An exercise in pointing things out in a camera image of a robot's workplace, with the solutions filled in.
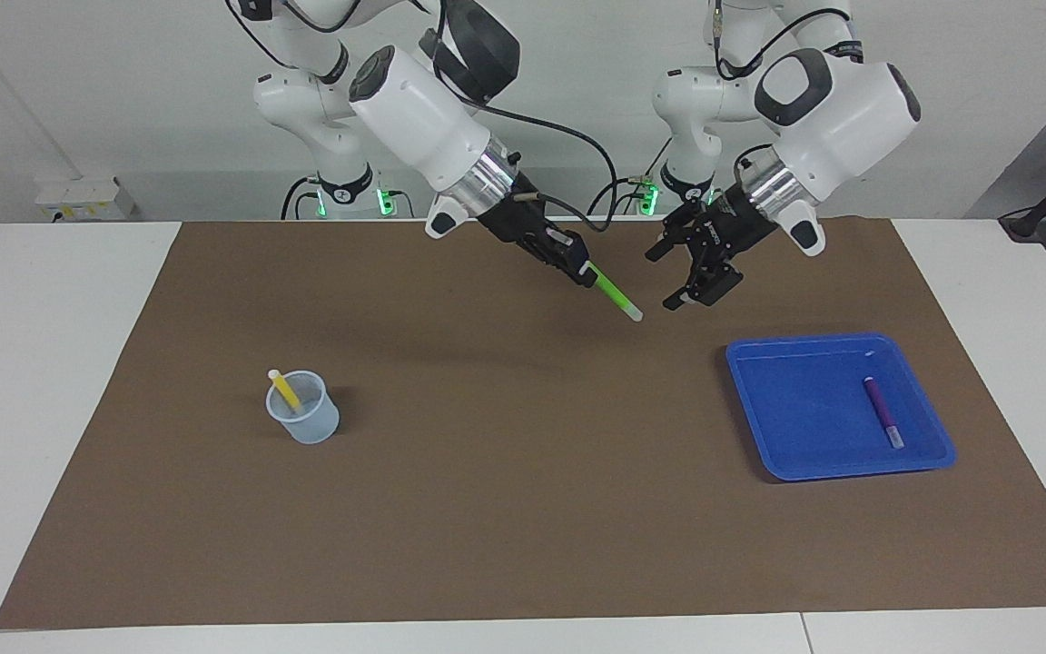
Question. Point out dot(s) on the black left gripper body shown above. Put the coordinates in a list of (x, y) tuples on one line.
[(714, 227)]

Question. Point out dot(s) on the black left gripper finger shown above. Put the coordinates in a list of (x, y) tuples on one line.
[(718, 283), (686, 286)]

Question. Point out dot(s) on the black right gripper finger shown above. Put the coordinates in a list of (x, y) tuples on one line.
[(568, 245), (580, 274)]

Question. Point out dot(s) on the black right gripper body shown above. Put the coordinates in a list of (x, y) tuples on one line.
[(514, 222)]

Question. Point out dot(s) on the green pen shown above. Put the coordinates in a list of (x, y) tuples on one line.
[(614, 292)]

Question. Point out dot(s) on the purple pen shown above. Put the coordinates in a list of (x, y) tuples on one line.
[(883, 411)]

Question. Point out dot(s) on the yellow pen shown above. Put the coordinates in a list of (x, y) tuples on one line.
[(285, 391)]

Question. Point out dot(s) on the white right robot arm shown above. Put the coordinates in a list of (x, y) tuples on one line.
[(423, 118)]

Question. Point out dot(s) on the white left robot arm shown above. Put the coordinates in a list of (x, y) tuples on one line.
[(841, 100)]

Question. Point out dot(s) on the blue plastic tray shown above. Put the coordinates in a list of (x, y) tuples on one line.
[(804, 418)]

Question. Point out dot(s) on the brown table mat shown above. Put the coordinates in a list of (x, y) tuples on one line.
[(505, 472)]

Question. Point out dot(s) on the translucent pale blue cup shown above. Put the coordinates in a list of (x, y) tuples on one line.
[(310, 418)]

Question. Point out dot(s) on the white power strip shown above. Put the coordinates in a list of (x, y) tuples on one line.
[(83, 198)]

